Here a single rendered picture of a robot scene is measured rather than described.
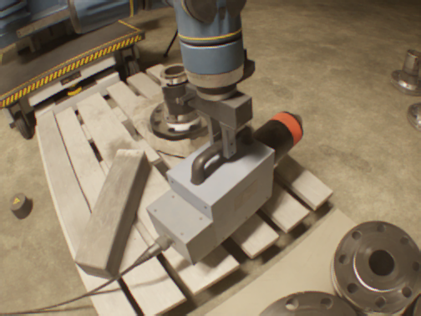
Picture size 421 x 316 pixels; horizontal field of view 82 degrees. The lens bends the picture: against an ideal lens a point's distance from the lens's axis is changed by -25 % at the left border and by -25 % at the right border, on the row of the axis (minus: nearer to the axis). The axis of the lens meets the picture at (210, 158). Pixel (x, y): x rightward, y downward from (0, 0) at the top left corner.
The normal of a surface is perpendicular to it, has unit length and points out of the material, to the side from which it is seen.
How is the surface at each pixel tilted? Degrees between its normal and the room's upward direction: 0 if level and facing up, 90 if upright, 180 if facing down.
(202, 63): 90
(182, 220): 0
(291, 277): 0
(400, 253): 0
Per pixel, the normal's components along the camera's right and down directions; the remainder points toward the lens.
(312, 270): -0.10, -0.72
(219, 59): 0.23, 0.66
